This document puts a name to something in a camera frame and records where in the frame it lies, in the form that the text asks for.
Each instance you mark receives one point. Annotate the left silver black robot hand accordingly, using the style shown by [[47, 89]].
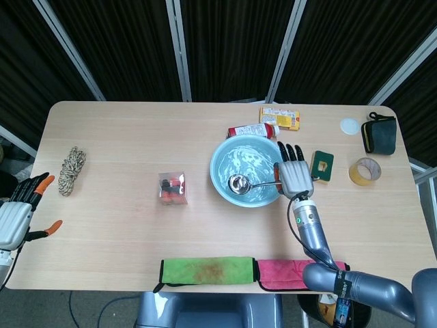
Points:
[[13, 218]]

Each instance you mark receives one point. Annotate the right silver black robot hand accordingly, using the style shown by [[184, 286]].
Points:
[[295, 177]]

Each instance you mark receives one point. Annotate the metal ladle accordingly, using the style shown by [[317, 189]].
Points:
[[239, 184]]

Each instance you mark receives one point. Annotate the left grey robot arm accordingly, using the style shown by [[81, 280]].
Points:
[[5, 266]]

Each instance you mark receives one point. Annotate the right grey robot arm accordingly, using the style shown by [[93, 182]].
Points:
[[368, 290]]

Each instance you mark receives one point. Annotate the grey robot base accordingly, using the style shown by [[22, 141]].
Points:
[[205, 311]]

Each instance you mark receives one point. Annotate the light blue bowl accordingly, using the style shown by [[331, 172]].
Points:
[[252, 153]]

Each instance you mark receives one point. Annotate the yellow green scouring sponge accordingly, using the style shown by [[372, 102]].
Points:
[[322, 159]]

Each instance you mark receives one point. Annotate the yellow snack packet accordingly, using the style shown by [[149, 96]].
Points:
[[280, 118]]

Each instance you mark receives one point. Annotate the clear yellowish tape roll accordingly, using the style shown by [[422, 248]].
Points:
[[358, 176]]

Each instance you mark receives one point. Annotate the red labelled bottle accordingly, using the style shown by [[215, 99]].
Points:
[[252, 130]]

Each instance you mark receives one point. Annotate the white round table grommet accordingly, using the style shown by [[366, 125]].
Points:
[[350, 126]]

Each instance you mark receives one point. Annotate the dark grey folded cloth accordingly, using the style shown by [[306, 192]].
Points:
[[380, 135]]

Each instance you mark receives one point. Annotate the pink microfiber cloth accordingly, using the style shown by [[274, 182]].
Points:
[[280, 273]]

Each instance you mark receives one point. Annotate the clear box with orange items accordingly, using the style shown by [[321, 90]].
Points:
[[172, 189]]

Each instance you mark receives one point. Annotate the green microfiber cloth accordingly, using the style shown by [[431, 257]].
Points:
[[205, 270]]

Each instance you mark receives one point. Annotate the black waste bin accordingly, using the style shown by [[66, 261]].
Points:
[[309, 307]]

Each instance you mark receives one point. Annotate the blue drink can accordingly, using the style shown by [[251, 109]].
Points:
[[343, 311]]

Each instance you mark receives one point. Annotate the grey metal partition post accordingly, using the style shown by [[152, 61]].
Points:
[[17, 140], [406, 68], [285, 51], [68, 48], [179, 51]]

